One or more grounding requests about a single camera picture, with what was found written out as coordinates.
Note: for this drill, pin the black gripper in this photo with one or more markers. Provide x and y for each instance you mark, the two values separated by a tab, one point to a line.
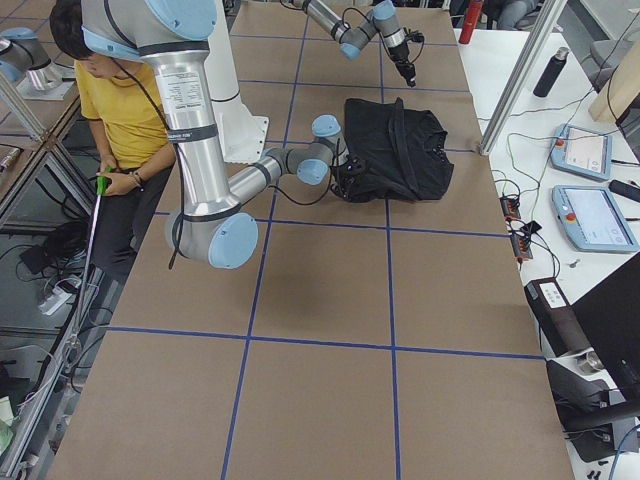
401	54
344	176

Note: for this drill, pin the black graphic t-shirt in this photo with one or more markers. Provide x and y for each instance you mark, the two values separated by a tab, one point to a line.
404	149

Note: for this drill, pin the green handled reacher grabber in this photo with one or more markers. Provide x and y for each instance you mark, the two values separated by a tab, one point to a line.
73	344

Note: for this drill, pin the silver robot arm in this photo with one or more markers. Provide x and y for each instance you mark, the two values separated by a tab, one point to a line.
172	37
353	30

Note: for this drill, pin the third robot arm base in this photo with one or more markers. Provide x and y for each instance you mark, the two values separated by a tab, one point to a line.
26	64

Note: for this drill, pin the red metal bottle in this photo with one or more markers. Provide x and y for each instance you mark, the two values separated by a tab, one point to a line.
471	17

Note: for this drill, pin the black water bottle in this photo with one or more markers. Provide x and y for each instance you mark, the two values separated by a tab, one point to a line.
551	72

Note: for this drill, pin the orange connector strip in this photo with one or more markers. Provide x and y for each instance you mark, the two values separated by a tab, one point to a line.
518	230

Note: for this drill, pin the brown paper table cover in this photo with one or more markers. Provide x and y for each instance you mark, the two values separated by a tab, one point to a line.
384	340

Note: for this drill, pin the upper teach pendant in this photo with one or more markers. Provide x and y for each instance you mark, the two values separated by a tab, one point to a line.
582	152

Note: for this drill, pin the teach pendant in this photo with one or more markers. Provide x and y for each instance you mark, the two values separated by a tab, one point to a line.
592	220
582	152

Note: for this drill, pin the black remote control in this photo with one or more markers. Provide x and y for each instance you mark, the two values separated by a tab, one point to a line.
625	190

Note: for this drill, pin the lower teach pendant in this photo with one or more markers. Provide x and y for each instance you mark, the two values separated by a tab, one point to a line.
592	220

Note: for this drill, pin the person in yellow shirt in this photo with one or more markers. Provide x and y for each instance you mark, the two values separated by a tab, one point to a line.
120	101

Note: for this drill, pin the black desktop box device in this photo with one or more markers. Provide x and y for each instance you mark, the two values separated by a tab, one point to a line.
559	330

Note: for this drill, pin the black monitor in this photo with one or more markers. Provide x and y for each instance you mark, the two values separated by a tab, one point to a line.
609	317

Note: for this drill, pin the white power strip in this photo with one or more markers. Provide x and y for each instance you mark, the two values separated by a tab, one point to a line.
59	295

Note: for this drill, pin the aluminium frame post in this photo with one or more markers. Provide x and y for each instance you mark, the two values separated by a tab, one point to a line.
530	52

